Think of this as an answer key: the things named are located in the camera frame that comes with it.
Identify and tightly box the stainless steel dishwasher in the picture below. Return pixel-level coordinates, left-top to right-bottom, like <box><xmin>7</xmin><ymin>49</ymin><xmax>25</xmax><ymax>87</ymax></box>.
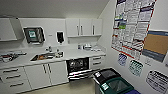
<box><xmin>65</xmin><ymin>56</ymin><xmax>102</xmax><ymax>83</ymax></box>

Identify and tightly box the blue dish soap bottle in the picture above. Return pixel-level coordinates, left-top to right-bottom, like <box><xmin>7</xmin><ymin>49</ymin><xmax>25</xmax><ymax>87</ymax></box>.
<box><xmin>78</xmin><ymin>43</ymin><xmax>83</xmax><ymax>50</ymax></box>

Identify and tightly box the chrome sink faucet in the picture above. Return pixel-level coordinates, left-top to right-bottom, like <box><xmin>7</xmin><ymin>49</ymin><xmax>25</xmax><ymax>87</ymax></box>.
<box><xmin>46</xmin><ymin>45</ymin><xmax>54</xmax><ymax>54</ymax></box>

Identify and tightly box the white base cabinet door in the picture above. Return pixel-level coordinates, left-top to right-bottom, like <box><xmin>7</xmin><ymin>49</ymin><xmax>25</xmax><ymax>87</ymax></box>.
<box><xmin>24</xmin><ymin>63</ymin><xmax>52</xmax><ymax>91</ymax></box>
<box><xmin>48</xmin><ymin>60</ymin><xmax>70</xmax><ymax>86</ymax></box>

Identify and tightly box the stainless steel sink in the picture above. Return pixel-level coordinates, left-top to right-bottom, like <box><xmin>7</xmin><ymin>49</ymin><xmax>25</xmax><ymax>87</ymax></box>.
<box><xmin>30</xmin><ymin>52</ymin><xmax>65</xmax><ymax>63</ymax></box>

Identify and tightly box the orange bowl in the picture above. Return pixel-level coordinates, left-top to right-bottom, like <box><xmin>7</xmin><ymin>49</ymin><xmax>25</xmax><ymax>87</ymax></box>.
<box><xmin>37</xmin><ymin>54</ymin><xmax>48</xmax><ymax>61</ymax></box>

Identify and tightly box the blue recycling bin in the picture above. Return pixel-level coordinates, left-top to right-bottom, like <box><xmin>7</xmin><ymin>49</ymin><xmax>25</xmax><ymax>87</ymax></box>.
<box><xmin>99</xmin><ymin>76</ymin><xmax>135</xmax><ymax>94</ymax></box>

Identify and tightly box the grey paper towel dispenser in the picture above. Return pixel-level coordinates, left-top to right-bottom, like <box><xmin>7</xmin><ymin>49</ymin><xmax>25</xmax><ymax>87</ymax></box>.
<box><xmin>22</xmin><ymin>26</ymin><xmax>46</xmax><ymax>45</ymax></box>

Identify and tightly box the tan cork board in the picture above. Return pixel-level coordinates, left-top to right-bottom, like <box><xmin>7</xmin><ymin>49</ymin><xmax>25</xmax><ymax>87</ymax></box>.
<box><xmin>142</xmin><ymin>30</ymin><xmax>168</xmax><ymax>64</ymax></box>

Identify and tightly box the counter dish drying rack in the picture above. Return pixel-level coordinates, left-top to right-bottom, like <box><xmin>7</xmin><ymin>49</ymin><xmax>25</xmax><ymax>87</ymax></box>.
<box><xmin>0</xmin><ymin>50</ymin><xmax>28</xmax><ymax>63</ymax></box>

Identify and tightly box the white wall cabinet door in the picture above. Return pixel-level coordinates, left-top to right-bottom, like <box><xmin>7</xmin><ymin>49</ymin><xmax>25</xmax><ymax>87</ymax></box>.
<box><xmin>0</xmin><ymin>17</ymin><xmax>25</xmax><ymax>43</ymax></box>
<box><xmin>79</xmin><ymin>18</ymin><xmax>94</xmax><ymax>38</ymax></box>
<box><xmin>91</xmin><ymin>18</ymin><xmax>104</xmax><ymax>37</ymax></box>
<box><xmin>65</xmin><ymin>18</ymin><xmax>81</xmax><ymax>38</ymax></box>

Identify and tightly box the black wall soap dispenser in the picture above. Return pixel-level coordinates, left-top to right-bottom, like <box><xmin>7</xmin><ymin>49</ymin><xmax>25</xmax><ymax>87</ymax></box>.
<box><xmin>56</xmin><ymin>31</ymin><xmax>65</xmax><ymax>45</ymax></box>

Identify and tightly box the small blue wall notice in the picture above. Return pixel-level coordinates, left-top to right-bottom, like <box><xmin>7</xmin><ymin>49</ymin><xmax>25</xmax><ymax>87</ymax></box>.
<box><xmin>117</xmin><ymin>53</ymin><xmax>129</xmax><ymax>67</ymax></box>

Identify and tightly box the small green wall notice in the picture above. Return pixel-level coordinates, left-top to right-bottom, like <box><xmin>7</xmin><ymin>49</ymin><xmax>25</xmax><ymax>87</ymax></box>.
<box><xmin>128</xmin><ymin>59</ymin><xmax>145</xmax><ymax>78</ymax></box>

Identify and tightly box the small white wall notice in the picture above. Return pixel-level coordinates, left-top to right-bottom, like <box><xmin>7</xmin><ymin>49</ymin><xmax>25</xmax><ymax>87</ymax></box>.
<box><xmin>145</xmin><ymin>69</ymin><xmax>168</xmax><ymax>94</ymax></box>

